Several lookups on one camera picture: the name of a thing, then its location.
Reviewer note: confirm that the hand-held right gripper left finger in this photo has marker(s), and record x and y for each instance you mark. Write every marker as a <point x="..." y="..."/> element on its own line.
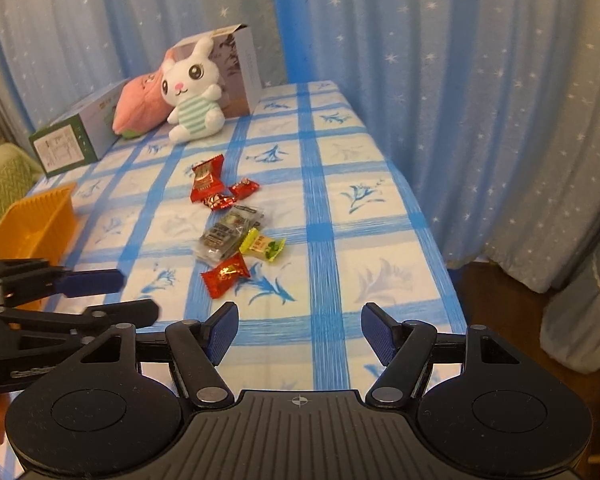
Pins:
<point x="222" y="335"/>

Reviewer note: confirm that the blue star curtain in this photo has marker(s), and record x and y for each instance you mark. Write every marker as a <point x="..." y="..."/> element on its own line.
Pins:
<point x="455" y="85"/>

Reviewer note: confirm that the yellow green snack packet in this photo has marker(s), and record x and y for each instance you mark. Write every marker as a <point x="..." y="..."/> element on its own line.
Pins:
<point x="262" y="246"/>

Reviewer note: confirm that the pink peach plush toy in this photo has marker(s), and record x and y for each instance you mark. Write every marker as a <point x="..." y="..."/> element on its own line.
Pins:
<point x="140" y="105"/>

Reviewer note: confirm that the red gold-label snack packet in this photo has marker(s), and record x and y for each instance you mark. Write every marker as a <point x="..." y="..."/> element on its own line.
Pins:
<point x="207" y="177"/>

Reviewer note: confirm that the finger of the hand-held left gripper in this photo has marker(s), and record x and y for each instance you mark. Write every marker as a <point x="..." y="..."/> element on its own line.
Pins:
<point x="125" y="312"/>
<point x="92" y="282"/>

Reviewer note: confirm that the orange plastic tray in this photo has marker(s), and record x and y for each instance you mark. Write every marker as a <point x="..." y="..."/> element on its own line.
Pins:
<point x="35" y="230"/>

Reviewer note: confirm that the clear grey snack packet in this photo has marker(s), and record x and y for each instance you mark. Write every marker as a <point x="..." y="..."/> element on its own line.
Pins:
<point x="220" y="242"/>

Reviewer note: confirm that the grey cardboard box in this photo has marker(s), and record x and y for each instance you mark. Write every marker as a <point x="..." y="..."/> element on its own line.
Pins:
<point x="245" y="75"/>

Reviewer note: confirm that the small red candy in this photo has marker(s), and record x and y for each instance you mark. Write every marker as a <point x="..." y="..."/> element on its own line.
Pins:
<point x="244" y="189"/>
<point x="219" y="202"/>

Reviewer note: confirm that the white rabbit plush toy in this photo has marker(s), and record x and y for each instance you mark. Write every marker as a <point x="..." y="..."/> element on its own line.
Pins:
<point x="195" y="110"/>

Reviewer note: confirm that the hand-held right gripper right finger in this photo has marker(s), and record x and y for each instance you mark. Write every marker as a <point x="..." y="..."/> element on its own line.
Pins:
<point x="377" y="332"/>

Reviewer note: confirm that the grey lace-trimmed cloth cover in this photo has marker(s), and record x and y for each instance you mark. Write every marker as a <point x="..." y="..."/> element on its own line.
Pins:
<point x="585" y="320"/>

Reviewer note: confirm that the green zigzag cushion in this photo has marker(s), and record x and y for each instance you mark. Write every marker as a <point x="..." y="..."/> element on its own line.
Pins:
<point x="5" y="185"/>

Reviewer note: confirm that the plain red snack packet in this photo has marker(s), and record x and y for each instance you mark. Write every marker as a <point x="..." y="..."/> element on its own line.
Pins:
<point x="225" y="275"/>

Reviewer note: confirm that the green cardboard box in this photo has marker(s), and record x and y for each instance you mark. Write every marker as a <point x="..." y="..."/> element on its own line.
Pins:
<point x="65" y="145"/>

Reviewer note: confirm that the blue checked tablecloth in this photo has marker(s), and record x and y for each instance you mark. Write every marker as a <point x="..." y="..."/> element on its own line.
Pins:
<point x="330" y="260"/>

